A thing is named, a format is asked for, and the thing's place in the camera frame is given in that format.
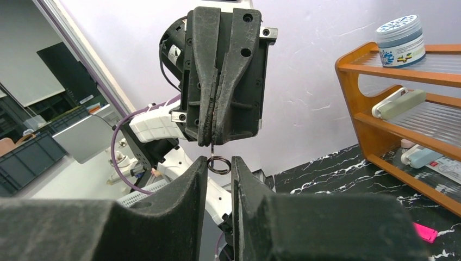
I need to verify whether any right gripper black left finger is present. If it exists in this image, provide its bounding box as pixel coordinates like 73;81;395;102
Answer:
1;156;207;260

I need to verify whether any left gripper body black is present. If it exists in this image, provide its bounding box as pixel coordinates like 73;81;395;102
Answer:
170;9;277;142

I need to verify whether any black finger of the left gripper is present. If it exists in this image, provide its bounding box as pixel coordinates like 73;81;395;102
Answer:
212;8;261;145
186;7;221;146

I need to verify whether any blue white round tin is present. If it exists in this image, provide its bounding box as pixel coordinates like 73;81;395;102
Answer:
376;15;426;69

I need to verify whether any white blue item bottom shelf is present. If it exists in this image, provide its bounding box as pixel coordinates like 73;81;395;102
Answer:
401;139;443;169

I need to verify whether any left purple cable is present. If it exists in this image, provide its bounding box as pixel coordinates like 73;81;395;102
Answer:
109;94;231;261

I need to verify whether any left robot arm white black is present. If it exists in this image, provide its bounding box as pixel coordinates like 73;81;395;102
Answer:
118;5;277;167

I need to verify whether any small key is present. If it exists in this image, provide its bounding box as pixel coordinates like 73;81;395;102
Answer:
207;143;232;175

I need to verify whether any orange wooden shelf rack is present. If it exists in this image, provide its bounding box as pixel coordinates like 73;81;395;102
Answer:
335;42;460;215

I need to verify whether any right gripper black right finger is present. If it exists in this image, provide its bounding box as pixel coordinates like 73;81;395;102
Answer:
232;156;429;260

